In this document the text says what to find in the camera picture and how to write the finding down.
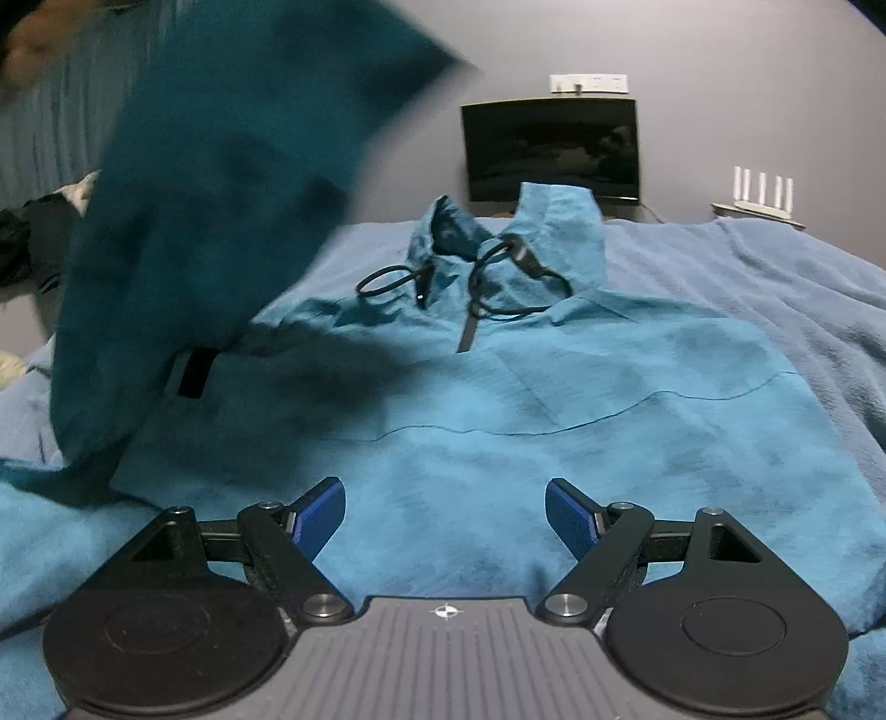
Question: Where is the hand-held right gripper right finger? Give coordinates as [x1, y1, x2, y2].
[536, 476, 766, 624]

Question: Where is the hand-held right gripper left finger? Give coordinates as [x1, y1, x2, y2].
[128, 476, 354, 624]

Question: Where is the bright blue towel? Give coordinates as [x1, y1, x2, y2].
[0, 0, 886, 720]

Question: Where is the person's left forearm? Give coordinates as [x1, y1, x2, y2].
[0, 6, 80, 74]

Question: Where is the dark clothes pile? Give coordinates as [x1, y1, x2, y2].
[0, 192, 85, 292]

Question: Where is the light blue fleece blanket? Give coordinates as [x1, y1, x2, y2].
[0, 216, 886, 527]

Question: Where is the black monitor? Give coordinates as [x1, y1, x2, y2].
[461, 97, 642, 204]

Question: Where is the white router with antennas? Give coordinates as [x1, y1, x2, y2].
[710, 165, 808, 231]

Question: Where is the blue-grey curtain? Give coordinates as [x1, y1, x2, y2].
[0, 28, 150, 202]

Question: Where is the white wall power strip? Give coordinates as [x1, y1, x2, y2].
[549, 72, 630, 95]

